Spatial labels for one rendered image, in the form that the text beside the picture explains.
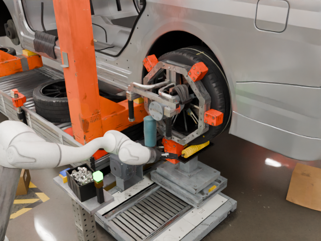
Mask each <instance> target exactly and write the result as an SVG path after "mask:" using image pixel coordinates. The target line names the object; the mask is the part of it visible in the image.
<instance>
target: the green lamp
mask: <svg viewBox="0 0 321 241"><path fill-rule="evenodd" d="M93 177H94V179H95V180H96V181H100V180H102V179H103V174H102V173H101V172H100V171H97V172H95V173H93Z"/></svg>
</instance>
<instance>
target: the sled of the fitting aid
mask: <svg viewBox="0 0 321 241"><path fill-rule="evenodd" d="M150 179H151V180H152V181H153V182H155V183H157V184H158V185H160V186H161V187H163V188H165V189H166V190H168V191H170V192H171V193H173V194H174V195H176V196H177V197H179V198H181V199H182V200H184V201H185V202H187V203H189V204H190V205H192V206H193V207H195V208H197V209H199V208H200V207H201V206H203V205H204V204H205V203H206V202H208V201H209V200H210V199H212V198H213V197H214V196H215V195H217V194H218V193H219V192H221V191H222V190H223V189H224V188H226V187H227V178H225V177H223V176H220V177H218V178H217V179H216V180H214V181H213V182H212V183H210V184H209V185H208V186H206V187H205V188H204V189H202V190H201V191H200V192H198V193H197V194H194V193H193V192H191V191H189V190H188V189H186V188H184V187H182V186H181V185H179V184H177V183H175V182H174V181H172V180H170V179H169V178H167V177H165V176H164V175H162V174H160V173H159V172H157V168H156V169H154V170H152V171H151V172H150Z"/></svg>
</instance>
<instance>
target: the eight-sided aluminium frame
mask: <svg viewBox="0 0 321 241"><path fill-rule="evenodd" d="M191 68H192V67H191V66H189V65H188V66H187V65H184V64H180V63H177V62H174V61H170V60H166V59H165V60H161V61H159V62H158V63H157V64H156V65H155V66H154V68H153V69H152V70H151V71H150V72H149V73H148V74H147V75H146V76H145V77H144V79H143V84H144V85H153V80H154V79H155V78H156V77H157V76H158V75H159V74H160V73H161V71H162V70H163V69H169V70H170V71H175V72H177V73H180V74H183V75H184V77H185V78H186V80H187V81H188V83H189V85H190V86H191V88H192V90H193V91H194V93H195V94H196V96H197V98H198V99H199V121H198V129H197V130H195V131H194V132H192V133H191V134H189V135H188V136H185V135H183V134H181V133H179V132H176V131H174V130H171V134H172V140H173V141H175V142H177V143H179V144H181V145H185V144H187V143H189V142H191V141H192V140H194V139H195V138H197V137H198V136H200V135H202V134H203V133H205V132H207V131H208V130H209V124H207V123H205V122H204V113H205V112H206V111H208V110H210V105H211V97H210V95H209V93H208V92H207V90H206V89H205V87H204V86H203V84H202V82H201V81H200V80H198V81H196V82H194V81H193V80H192V79H191V78H190V76H189V75H188V72H189V71H190V70H191ZM146 90H147V91H150V92H152V93H154V89H146ZM153 101H154V100H152V99H150V98H147V97H145V96H144V108H145V110H146V112H147V113H148V115H151V114H150V111H149V106H150V103H151V102H153ZM156 124H157V130H158V132H159V134H161V135H162V136H163V135H164V136H165V135H166V124H165V123H164V121H163V120H157V121H156Z"/></svg>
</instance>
